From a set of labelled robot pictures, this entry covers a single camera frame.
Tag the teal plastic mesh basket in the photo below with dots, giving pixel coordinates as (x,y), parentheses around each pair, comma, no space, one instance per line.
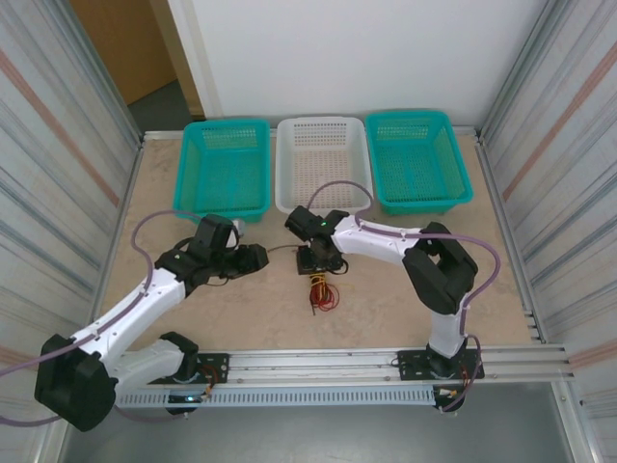
(414,164)
(222,173)

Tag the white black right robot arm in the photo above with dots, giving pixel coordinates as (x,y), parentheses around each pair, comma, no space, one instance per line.
(371,246)

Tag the translucent corrugated side panel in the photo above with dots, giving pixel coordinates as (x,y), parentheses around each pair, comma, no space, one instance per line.
(48,144)
(569,144)

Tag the white plastic mesh basket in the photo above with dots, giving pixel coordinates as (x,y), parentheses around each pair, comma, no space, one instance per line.
(318,154)

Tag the aluminium table edge rail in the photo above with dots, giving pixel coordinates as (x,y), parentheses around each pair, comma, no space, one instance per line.
(118,231)
(511,241)

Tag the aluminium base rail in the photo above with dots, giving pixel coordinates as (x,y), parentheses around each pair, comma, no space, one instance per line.
(313,364)

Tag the brown wooden door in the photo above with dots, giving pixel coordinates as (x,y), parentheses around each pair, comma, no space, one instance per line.
(125,48)

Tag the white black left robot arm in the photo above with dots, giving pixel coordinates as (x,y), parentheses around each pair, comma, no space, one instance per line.
(120,320)

